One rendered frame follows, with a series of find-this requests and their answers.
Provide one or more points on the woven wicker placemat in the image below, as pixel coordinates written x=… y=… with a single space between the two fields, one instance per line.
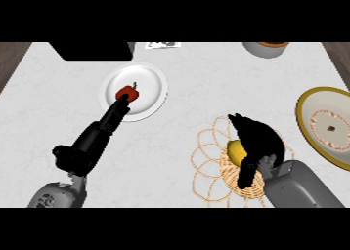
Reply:
x=217 y=169

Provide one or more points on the red bell pepper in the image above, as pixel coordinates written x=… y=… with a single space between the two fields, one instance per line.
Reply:
x=128 y=91

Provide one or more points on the black box appliance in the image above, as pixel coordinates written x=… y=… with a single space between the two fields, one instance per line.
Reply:
x=94 y=50

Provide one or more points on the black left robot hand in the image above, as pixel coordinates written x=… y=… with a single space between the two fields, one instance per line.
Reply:
x=92 y=143

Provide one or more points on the yellow lemon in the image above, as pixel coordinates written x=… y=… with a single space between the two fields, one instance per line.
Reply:
x=234 y=152

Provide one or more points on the yellow-rimmed white bowl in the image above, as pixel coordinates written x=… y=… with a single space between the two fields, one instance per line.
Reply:
x=332 y=128

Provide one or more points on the white pot with orange rim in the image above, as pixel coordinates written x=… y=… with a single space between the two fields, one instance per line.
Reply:
x=267 y=49

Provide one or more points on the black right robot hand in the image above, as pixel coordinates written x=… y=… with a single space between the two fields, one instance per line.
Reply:
x=260 y=140

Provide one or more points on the small white printed card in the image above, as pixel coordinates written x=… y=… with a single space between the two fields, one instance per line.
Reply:
x=162 y=45

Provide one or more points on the white round plate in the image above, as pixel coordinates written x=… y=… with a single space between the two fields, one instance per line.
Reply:
x=146 y=81

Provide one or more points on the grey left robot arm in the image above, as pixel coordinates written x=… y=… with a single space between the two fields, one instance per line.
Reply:
x=57 y=193

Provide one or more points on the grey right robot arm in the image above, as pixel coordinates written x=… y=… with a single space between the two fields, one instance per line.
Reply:
x=298 y=185

